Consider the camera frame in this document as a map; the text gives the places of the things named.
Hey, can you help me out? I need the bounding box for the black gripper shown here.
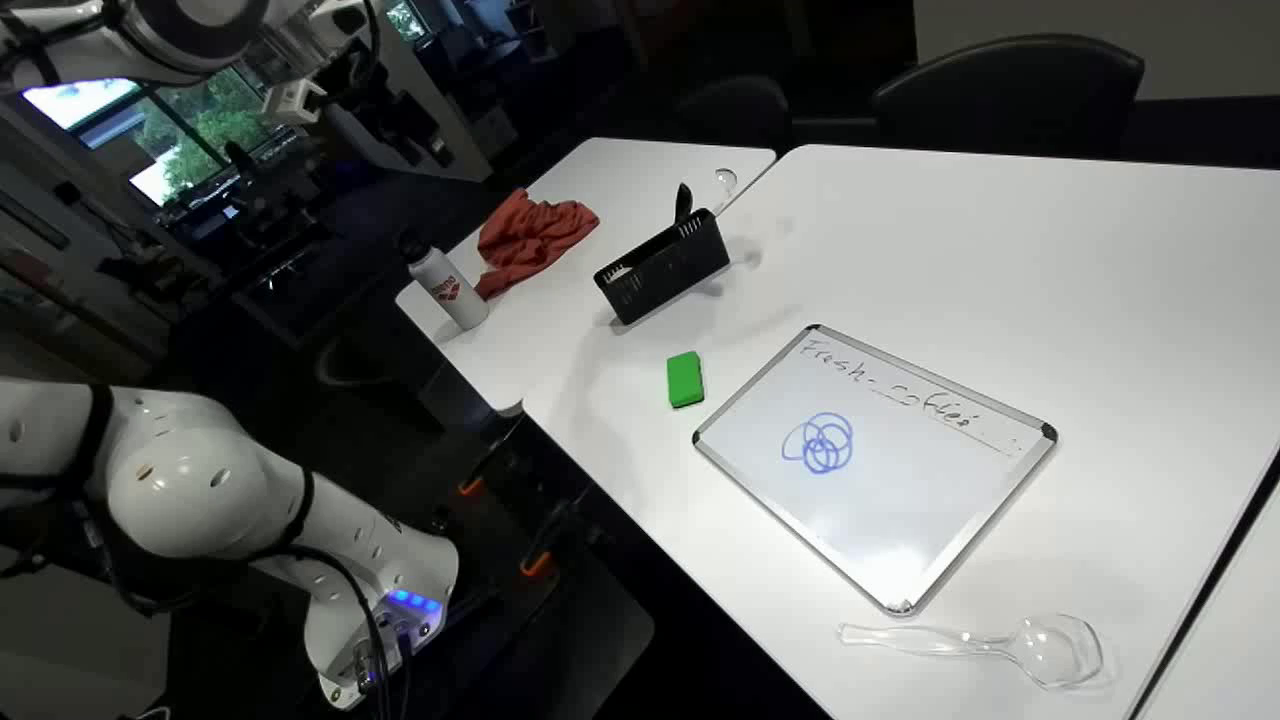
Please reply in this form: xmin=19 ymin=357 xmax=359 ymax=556
xmin=318 ymin=37 xmax=448 ymax=174

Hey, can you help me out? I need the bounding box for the green board eraser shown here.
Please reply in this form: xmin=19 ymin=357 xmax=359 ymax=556
xmin=666 ymin=348 xmax=712 ymax=414

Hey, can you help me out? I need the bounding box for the computer monitor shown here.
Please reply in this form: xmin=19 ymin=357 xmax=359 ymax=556
xmin=187 ymin=63 xmax=306 ymax=168
xmin=16 ymin=77 xmax=143 ymax=138
xmin=130 ymin=131 xmax=232 ymax=212

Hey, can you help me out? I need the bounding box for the red cloth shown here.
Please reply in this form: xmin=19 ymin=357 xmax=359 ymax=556
xmin=471 ymin=188 xmax=606 ymax=306

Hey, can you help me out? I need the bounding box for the white bottle with red label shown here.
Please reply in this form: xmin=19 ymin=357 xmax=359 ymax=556
xmin=406 ymin=245 xmax=493 ymax=338

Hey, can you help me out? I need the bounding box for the black rectangular holder box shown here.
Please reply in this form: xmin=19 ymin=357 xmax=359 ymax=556
xmin=593 ymin=210 xmax=735 ymax=330

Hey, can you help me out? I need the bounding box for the clear glass tray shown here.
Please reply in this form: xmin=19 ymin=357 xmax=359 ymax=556
xmin=690 ymin=319 xmax=1064 ymax=619

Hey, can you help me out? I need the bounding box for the large black office chair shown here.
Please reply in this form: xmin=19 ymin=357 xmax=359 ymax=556
xmin=868 ymin=34 xmax=1147 ymax=139

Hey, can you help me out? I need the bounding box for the clear plastic spoon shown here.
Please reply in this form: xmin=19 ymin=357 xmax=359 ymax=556
xmin=836 ymin=609 xmax=1113 ymax=695

